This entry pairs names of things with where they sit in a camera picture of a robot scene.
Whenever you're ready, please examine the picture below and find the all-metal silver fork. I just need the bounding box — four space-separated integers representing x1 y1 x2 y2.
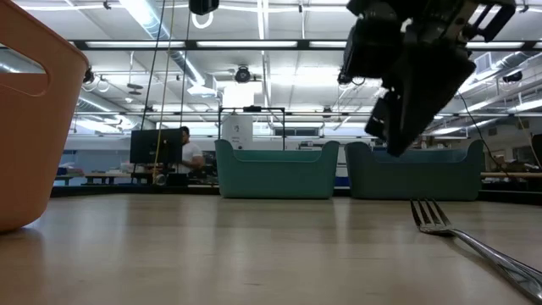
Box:
409 197 542 304

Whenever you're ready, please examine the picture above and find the teal plastic bin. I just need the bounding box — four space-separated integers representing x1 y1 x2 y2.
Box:
214 139 340 200

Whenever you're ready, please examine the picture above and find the wooden background table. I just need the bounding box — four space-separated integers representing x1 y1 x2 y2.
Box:
484 170 542 180

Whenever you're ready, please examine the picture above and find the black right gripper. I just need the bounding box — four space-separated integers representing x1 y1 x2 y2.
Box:
346 0 517 157

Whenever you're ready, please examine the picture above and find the black metal rack frame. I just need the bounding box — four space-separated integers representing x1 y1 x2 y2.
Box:
217 105 287 152

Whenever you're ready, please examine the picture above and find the orange plastic bin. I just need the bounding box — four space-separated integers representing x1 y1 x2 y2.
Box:
0 0 90 233

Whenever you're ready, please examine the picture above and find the dark blue plastic bin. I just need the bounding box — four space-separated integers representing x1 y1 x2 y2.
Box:
344 139 485 202

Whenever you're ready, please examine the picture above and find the black computer monitor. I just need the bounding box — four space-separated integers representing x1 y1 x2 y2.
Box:
129 128 184 165

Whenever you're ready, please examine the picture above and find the silver ceiling duct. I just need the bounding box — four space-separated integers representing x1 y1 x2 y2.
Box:
119 0 207 88

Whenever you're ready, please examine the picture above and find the black hanging cable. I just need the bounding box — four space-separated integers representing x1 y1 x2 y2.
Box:
139 0 167 131
180 0 192 129

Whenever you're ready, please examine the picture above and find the person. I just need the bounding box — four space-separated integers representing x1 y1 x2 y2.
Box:
175 125 206 175

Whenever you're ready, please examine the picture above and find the black ceiling spotlight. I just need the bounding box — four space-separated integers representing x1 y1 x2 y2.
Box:
79 64 97 85

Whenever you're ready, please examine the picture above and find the black round ceiling camera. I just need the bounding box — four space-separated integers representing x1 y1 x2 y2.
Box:
234 65 252 85

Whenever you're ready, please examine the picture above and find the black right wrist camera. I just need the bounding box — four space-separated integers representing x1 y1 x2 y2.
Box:
340 12 403 84

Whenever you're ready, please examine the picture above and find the yellow hanging rope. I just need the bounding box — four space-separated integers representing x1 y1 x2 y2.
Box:
151 0 176 180

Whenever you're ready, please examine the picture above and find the white cable loop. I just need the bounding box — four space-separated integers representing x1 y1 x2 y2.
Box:
191 12 215 31

